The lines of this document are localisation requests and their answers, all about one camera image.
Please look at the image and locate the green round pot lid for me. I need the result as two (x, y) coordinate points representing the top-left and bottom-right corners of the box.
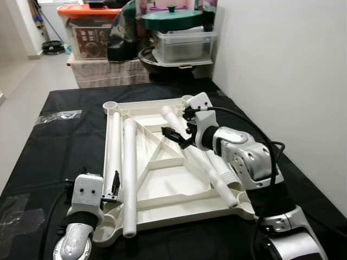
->
(141, 5), (204, 32)

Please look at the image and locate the clear plastic food container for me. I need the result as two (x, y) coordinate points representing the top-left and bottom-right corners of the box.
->
(153, 30), (219, 66)

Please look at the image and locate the black coiled hose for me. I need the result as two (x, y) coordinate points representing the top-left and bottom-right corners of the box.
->
(42, 40), (66, 55)

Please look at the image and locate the white plastic table leg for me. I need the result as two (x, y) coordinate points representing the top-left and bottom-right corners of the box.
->
(160, 106), (240, 209)
(105, 111), (123, 217)
(123, 119), (139, 238)
(203, 152), (245, 190)

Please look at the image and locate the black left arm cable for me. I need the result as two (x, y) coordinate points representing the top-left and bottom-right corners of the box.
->
(38, 178), (75, 260)

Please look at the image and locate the clear bin with orange lid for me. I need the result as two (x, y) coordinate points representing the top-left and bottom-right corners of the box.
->
(57, 4), (124, 61)

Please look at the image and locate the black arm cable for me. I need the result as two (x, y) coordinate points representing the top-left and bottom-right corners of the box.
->
(206, 106), (287, 260)
(38, 178), (75, 260)

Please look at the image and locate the pink purple container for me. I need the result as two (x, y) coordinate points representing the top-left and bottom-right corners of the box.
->
(136, 0), (217, 17)

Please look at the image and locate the flat clear tape patch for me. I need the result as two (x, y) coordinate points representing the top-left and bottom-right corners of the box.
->
(0, 194), (44, 236)

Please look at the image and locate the crumpled clear tape piece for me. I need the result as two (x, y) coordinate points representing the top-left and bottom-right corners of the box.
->
(35, 110), (83, 125)

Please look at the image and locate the shiny black plastic bag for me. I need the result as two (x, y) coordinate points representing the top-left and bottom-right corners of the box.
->
(107, 0), (144, 62)

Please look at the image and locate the brown printed carton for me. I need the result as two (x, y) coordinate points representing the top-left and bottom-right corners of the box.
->
(73, 24), (109, 59)

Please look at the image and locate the white plastic table top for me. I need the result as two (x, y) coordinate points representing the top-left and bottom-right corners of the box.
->
(93, 96), (258, 248)

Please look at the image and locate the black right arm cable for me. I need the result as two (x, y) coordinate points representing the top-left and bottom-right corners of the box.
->
(206, 106), (287, 260)

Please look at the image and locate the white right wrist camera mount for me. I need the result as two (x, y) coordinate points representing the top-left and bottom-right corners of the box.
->
(182, 92), (216, 131)

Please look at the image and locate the black tablecloth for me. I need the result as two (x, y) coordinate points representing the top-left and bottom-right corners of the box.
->
(0, 79), (347, 260)

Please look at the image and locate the patterned cloth covered bench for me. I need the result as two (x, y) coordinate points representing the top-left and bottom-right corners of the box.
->
(67, 53), (213, 89)

